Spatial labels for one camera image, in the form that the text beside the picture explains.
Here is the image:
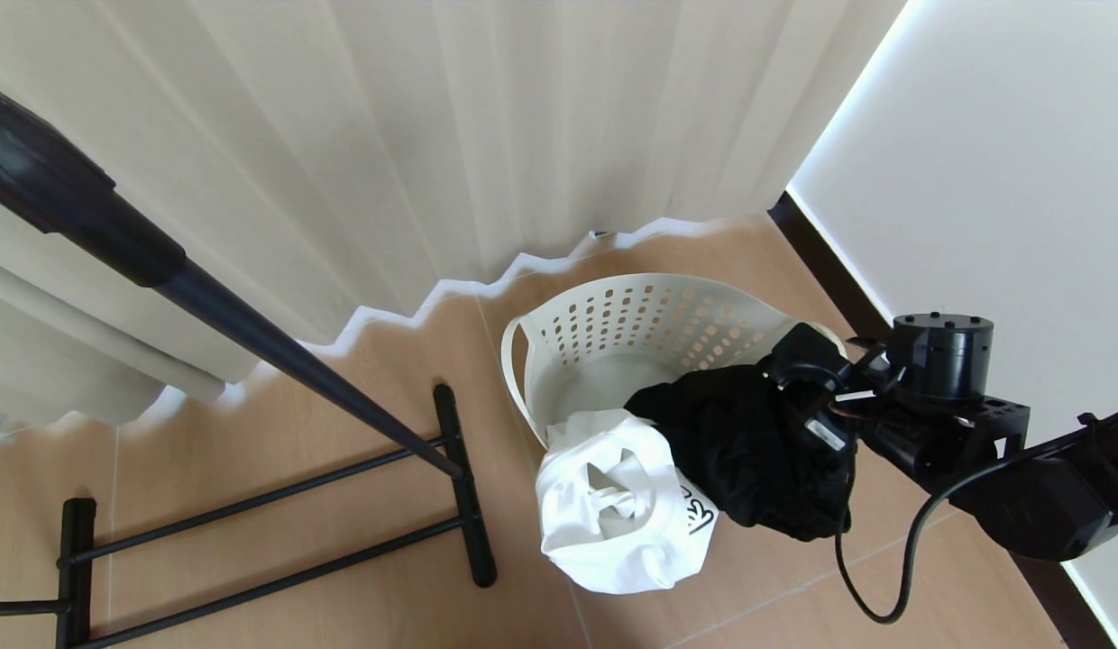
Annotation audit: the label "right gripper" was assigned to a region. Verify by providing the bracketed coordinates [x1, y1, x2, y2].
[792, 388, 975, 495]

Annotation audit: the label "black shorts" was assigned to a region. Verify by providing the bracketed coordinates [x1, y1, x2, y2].
[624, 361, 856, 542]

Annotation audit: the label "white printed t-shirt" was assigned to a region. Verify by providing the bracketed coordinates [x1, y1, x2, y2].
[535, 410, 720, 596]

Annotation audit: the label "white laundry basket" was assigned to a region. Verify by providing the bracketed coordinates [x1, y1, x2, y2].
[500, 273, 847, 452]

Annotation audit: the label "black clothes rack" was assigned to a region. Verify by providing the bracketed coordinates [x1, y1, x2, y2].
[0, 79, 499, 649]

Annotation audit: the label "beige curtain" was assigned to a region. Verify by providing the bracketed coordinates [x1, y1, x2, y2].
[0, 0, 908, 426]

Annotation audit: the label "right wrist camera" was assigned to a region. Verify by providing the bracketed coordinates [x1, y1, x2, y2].
[763, 323, 856, 393]

